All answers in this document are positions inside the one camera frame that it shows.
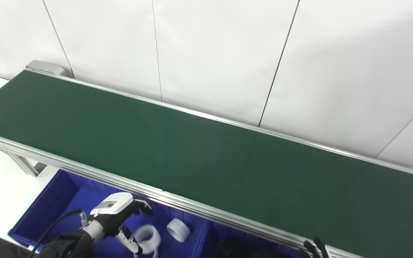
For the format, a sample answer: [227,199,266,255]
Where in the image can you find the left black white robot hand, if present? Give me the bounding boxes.
[90,192,154,255]

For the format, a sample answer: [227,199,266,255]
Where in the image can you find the white toothed ring part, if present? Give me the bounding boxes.
[134,224,161,257]
[166,218,191,243]

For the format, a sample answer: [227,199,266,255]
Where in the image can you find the green conveyor belt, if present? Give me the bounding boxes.
[0,70,413,258]
[0,60,413,258]

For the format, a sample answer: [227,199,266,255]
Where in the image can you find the blue bin with white parts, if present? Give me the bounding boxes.
[8,168,210,258]

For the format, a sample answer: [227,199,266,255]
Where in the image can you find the blue bin with black parts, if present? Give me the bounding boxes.
[203,219,307,258]

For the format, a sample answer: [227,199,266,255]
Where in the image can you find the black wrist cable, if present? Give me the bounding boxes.
[29,209,89,258]

